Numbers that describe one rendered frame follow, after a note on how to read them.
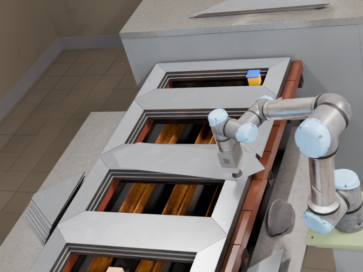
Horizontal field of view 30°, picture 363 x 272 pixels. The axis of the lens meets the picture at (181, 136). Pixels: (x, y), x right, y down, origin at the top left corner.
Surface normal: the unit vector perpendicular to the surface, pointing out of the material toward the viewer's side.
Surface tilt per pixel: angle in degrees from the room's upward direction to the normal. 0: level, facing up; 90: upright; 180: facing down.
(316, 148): 86
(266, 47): 90
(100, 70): 0
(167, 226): 0
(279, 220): 9
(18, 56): 90
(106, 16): 90
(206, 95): 0
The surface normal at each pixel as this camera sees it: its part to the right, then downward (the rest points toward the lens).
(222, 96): -0.25, -0.78
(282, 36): -0.31, 0.62
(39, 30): 0.91, 0.02
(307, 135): -0.66, 0.52
